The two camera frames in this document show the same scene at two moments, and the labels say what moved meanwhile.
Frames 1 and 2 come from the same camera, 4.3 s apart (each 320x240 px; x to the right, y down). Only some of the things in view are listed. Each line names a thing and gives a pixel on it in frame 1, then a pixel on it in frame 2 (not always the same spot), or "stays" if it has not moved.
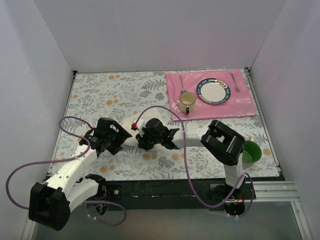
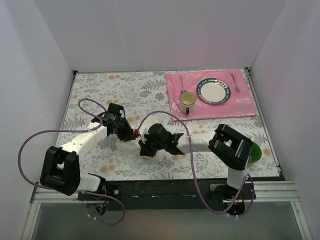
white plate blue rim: x=213 y=91 stays
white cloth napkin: x=145 y=114 → x=133 y=147
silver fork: x=237 y=89 stays
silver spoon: x=183 y=90 stays
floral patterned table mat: x=121 y=118 stays
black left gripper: x=119 y=135 → x=124 y=131
